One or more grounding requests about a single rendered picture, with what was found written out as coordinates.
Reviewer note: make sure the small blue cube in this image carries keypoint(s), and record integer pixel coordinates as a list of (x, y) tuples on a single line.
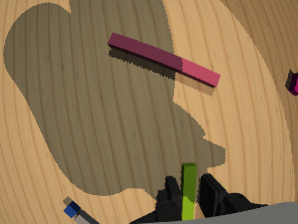
[(72, 209)]

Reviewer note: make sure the pink rod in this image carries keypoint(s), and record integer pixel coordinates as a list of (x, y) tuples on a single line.
[(164, 59)]

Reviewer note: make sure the lime green rod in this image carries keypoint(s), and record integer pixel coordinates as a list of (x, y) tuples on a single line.
[(188, 189)]

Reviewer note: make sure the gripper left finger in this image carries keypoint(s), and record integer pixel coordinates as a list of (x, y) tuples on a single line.
[(168, 207)]

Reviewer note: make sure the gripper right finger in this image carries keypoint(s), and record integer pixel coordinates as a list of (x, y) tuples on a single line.
[(215, 200)]

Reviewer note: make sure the magenta rectangular block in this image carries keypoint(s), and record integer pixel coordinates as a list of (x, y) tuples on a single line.
[(294, 84)]

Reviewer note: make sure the grey rod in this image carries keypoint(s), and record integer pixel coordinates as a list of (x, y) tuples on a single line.
[(84, 218)]

